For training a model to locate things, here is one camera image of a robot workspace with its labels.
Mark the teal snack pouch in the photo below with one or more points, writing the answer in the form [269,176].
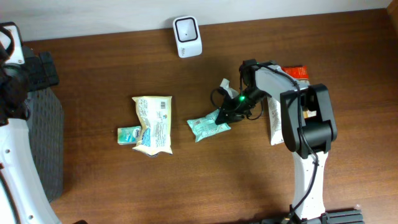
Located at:
[206,127]

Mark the cream snack bag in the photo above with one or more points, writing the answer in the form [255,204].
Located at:
[155,116]

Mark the grey plastic mesh basket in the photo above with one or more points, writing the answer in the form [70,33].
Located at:
[46,125]

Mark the white hair product tube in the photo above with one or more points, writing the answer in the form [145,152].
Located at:
[275,121]

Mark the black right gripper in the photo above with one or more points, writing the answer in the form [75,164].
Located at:
[231,108]

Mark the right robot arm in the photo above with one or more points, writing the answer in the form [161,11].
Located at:
[307,123]

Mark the small teal tissue pack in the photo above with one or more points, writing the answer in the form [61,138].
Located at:
[128,135]

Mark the orange pasta packet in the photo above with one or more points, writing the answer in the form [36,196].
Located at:
[300,73]

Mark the white barcode scanner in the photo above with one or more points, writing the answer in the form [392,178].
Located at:
[187,36]

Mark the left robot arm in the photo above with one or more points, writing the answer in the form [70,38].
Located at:
[23,198]

